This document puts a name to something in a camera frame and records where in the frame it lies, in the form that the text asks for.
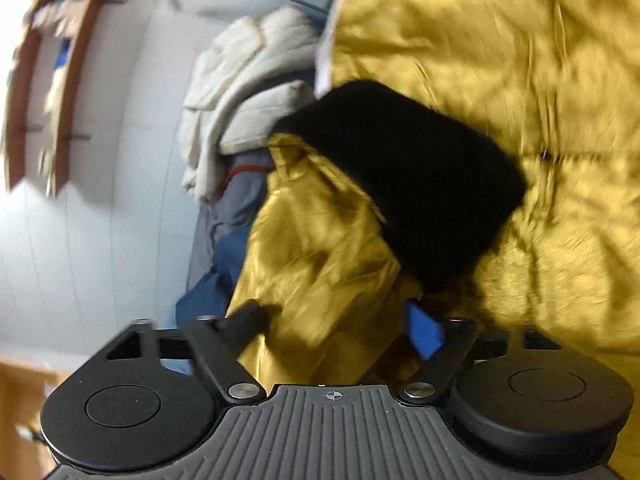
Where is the gold satin garment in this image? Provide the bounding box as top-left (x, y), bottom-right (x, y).
top-left (225, 0), bottom-right (640, 391)

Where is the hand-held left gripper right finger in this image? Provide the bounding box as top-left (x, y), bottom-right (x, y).
top-left (399, 299), bottom-right (562, 405)

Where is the grey cloth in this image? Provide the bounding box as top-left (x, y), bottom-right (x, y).
top-left (187, 152), bottom-right (276, 291)

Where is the wooden wall shelf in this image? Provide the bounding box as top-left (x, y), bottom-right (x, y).
top-left (2, 0), bottom-right (126, 196)

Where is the black furry cloth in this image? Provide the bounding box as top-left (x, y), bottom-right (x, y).
top-left (270, 79), bottom-right (528, 296)

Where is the pale bed sheet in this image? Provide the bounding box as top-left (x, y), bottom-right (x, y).
top-left (314, 0), bottom-right (353, 101)

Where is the blue cloth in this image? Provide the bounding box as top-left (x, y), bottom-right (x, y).
top-left (172, 220), bottom-right (256, 376)

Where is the red strap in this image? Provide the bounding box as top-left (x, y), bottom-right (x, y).
top-left (226, 161), bottom-right (275, 182)

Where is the cream quilted jacket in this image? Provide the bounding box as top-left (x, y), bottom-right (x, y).
top-left (177, 7), bottom-right (331, 206)

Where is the wooden furniture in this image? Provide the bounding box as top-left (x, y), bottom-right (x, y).
top-left (0, 357), bottom-right (71, 461)

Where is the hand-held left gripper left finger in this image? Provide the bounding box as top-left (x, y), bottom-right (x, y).
top-left (106, 299), bottom-right (273, 405)

